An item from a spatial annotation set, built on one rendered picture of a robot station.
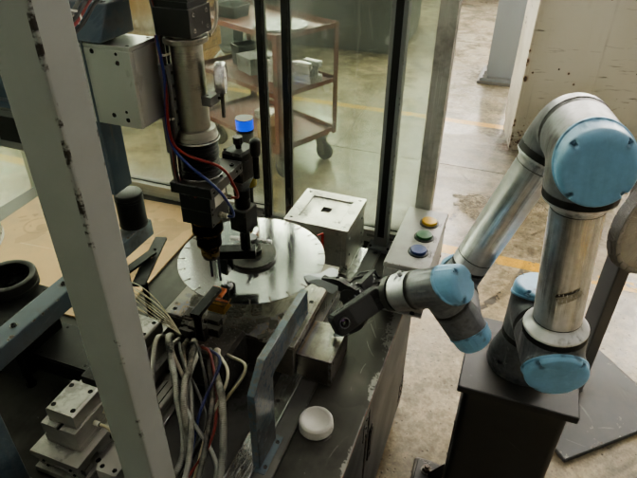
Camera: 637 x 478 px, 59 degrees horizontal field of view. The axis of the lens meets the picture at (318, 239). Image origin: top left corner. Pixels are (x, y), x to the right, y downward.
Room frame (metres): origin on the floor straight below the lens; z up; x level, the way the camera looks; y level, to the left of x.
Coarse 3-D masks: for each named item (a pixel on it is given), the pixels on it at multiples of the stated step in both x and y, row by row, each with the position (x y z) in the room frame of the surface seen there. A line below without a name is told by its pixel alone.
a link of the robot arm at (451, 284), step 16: (416, 272) 0.83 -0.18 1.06; (432, 272) 0.81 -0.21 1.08; (448, 272) 0.79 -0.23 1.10; (464, 272) 0.80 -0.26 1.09; (416, 288) 0.80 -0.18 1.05; (432, 288) 0.78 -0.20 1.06; (448, 288) 0.77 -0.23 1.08; (464, 288) 0.78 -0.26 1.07; (416, 304) 0.79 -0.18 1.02; (432, 304) 0.78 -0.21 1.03; (448, 304) 0.77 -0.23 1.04; (464, 304) 0.78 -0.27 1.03
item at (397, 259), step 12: (408, 216) 1.30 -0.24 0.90; (420, 216) 1.30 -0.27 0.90; (432, 216) 1.30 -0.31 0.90; (444, 216) 1.30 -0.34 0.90; (408, 228) 1.24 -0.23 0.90; (420, 228) 1.24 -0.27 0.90; (444, 228) 1.25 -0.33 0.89; (396, 240) 1.18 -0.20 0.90; (408, 240) 1.18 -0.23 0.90; (396, 252) 1.13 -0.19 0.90; (408, 252) 1.13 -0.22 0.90; (432, 252) 1.13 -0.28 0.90; (384, 264) 1.09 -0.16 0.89; (396, 264) 1.08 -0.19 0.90; (408, 264) 1.08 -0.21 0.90; (420, 264) 1.08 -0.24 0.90; (432, 264) 1.13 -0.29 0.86; (384, 276) 1.09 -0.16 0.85; (396, 312) 1.07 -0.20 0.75; (408, 312) 1.07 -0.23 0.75; (420, 312) 1.06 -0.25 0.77
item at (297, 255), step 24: (192, 240) 1.09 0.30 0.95; (288, 240) 1.10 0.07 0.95; (192, 264) 1.00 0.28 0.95; (216, 264) 1.00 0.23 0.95; (288, 264) 1.00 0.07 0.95; (312, 264) 1.01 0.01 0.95; (192, 288) 0.91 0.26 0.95; (240, 288) 0.92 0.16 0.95; (264, 288) 0.92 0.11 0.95; (288, 288) 0.92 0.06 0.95
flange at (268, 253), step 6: (258, 246) 1.04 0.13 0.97; (264, 246) 1.06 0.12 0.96; (270, 246) 1.06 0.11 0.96; (258, 252) 1.02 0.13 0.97; (264, 252) 1.03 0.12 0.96; (270, 252) 1.03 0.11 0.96; (276, 252) 1.03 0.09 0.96; (258, 258) 1.01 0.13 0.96; (264, 258) 1.01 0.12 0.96; (270, 258) 1.01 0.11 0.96; (234, 264) 0.99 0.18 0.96; (240, 264) 0.99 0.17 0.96; (246, 264) 0.99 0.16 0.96; (252, 264) 0.99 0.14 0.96; (258, 264) 0.99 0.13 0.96; (264, 264) 0.99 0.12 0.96; (270, 264) 1.00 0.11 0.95; (246, 270) 0.98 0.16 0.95; (252, 270) 0.98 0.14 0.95
